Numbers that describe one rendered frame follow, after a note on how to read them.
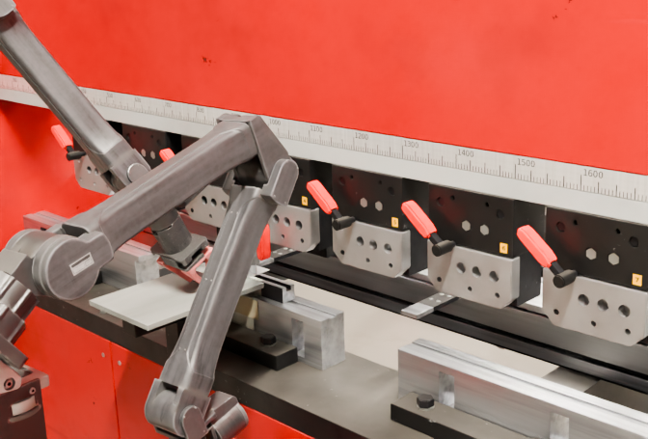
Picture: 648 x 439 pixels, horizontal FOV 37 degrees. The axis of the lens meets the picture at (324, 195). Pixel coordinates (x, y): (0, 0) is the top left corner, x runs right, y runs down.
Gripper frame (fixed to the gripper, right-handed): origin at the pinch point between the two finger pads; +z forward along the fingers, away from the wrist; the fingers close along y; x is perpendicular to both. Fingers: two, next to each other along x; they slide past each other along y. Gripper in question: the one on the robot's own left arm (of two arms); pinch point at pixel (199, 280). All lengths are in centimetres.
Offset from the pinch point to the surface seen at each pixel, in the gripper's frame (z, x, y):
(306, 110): -26.5, -21.2, -23.6
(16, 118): -13, -18, 86
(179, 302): -2.4, 7.2, -4.0
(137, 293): -3.6, 9.5, 5.5
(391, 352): 164, -99, 99
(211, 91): -27.7, -21.3, 0.9
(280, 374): 13.1, 4.5, -19.3
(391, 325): 173, -117, 118
